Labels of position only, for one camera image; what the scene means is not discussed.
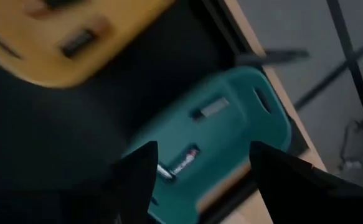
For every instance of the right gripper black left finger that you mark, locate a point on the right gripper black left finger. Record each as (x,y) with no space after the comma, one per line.
(134,186)

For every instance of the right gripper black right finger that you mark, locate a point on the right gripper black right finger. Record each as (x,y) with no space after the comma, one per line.
(293,193)

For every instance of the copper-top black battery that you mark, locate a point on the copper-top black battery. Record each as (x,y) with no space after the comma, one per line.
(77,42)

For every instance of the yellow plastic bin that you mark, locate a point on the yellow plastic bin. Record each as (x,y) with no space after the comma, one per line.
(122,25)

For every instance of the teal plastic bin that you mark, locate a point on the teal plastic bin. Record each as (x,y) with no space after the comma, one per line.
(231,133)

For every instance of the short black rod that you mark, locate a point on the short black rod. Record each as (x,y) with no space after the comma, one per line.
(274,57)

